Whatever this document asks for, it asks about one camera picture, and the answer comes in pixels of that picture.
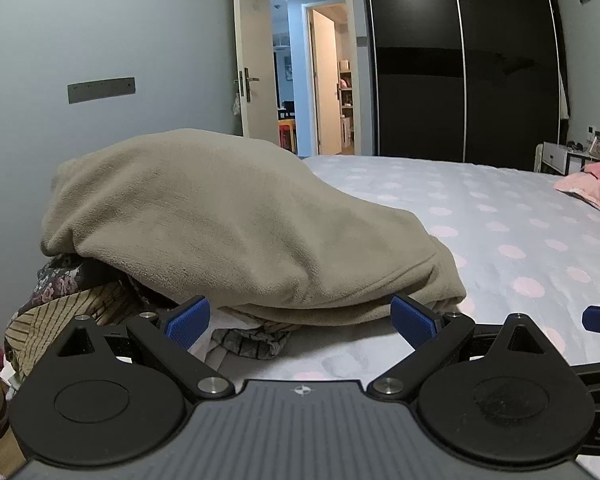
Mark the dark floral cloth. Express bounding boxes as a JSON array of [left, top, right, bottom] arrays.
[[11, 254, 146, 331]]

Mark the white nightstand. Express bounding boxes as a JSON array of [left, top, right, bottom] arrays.
[[535, 141, 596, 176]]

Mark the beige fleece sweater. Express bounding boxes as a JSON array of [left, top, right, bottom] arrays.
[[40, 128, 468, 327]]

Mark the metal door handle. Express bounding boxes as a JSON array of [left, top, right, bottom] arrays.
[[233, 67, 260, 101]]

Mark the white door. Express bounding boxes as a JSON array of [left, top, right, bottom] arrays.
[[231, 0, 281, 143]]

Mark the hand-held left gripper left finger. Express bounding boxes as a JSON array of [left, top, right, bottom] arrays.
[[55, 296, 236, 401]]

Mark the light pink patterned pillow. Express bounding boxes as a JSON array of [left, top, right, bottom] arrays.
[[555, 172, 600, 223]]

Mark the tan striped garment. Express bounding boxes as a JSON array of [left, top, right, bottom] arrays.
[[4, 280, 141, 381]]

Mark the grey wall plate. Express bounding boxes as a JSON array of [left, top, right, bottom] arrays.
[[68, 77, 136, 105]]

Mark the grey striped cloth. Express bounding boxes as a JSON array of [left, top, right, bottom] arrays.
[[207, 327, 293, 361]]

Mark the black wardrobe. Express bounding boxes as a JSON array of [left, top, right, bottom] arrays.
[[362, 0, 568, 171]]

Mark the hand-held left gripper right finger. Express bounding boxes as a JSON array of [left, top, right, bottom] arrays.
[[366, 295, 556, 401]]

